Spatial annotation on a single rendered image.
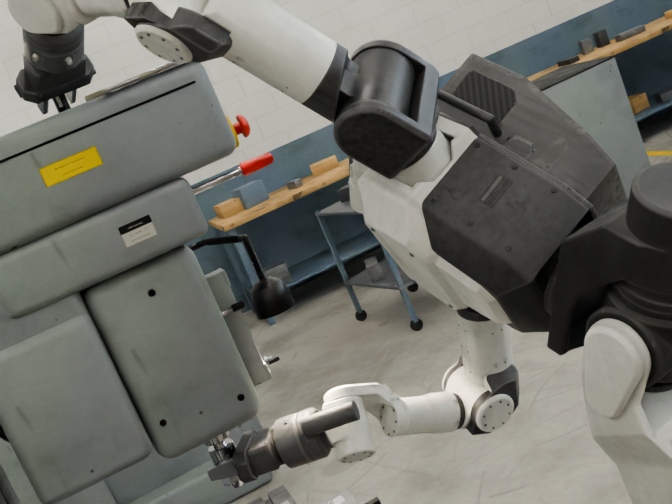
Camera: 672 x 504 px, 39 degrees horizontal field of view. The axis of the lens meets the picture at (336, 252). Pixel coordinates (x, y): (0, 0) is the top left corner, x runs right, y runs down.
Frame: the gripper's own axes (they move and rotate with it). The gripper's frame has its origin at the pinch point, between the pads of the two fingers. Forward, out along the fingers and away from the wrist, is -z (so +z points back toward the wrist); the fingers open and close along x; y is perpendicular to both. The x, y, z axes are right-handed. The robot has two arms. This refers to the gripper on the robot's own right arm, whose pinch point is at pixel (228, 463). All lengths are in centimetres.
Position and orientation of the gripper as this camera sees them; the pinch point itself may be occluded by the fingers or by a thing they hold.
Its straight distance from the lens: 172.0
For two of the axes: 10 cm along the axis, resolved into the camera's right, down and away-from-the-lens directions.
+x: -1.1, 2.6, -9.6
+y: 3.9, 9.0, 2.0
